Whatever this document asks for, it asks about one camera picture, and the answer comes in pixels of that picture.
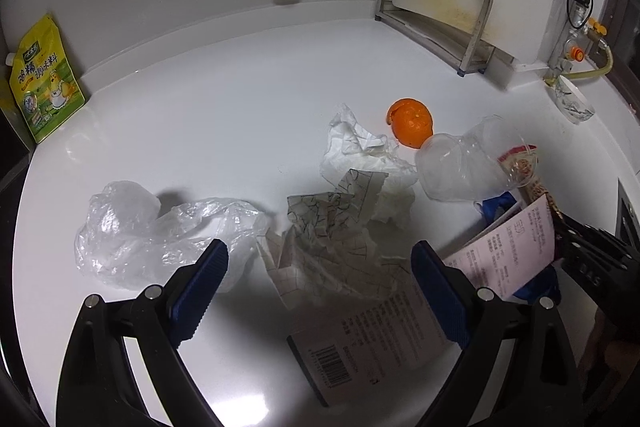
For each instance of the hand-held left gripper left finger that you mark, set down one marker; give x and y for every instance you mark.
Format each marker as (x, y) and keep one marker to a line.
(200, 292)

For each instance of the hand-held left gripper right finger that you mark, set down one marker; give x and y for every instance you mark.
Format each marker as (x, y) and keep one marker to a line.
(440, 292)

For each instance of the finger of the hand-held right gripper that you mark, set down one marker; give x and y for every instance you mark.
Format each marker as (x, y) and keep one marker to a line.
(595, 237)

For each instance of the pink printed receipt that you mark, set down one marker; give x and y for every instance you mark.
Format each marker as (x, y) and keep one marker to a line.
(520, 242)

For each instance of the orange peel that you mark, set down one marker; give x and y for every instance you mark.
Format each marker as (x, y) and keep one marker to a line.
(410, 122)

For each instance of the white tissue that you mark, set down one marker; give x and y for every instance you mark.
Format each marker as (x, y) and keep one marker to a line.
(350, 142)

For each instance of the person's right forearm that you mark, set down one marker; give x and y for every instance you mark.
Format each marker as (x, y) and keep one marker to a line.
(612, 357)

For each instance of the brown patterned wrapper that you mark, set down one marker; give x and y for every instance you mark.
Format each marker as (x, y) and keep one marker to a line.
(542, 197)

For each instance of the clear plastic bag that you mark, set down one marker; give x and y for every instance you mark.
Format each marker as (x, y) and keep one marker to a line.
(125, 227)

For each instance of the blue wrapper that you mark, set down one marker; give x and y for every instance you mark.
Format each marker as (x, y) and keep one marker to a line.
(495, 207)

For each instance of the red and white snack wrapper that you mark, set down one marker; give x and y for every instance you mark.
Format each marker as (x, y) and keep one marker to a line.
(520, 164)

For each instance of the clear plastic cup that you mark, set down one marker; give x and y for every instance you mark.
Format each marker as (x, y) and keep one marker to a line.
(450, 167)

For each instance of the white patterned bowl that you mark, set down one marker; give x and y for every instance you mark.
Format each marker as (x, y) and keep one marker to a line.
(572, 99)

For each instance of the crumpled line-patterned paper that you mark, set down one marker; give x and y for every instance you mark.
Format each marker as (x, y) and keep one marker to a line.
(320, 217)

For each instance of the metal gas valve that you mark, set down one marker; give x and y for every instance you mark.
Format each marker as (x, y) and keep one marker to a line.
(572, 52)

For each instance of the black cabinet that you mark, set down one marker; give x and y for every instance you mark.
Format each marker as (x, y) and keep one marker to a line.
(12, 147)

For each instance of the metal cutting board rack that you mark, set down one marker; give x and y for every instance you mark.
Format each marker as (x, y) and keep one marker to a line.
(482, 7)

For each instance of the yellow seasoning pouch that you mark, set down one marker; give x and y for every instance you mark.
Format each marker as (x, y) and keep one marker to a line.
(45, 82)

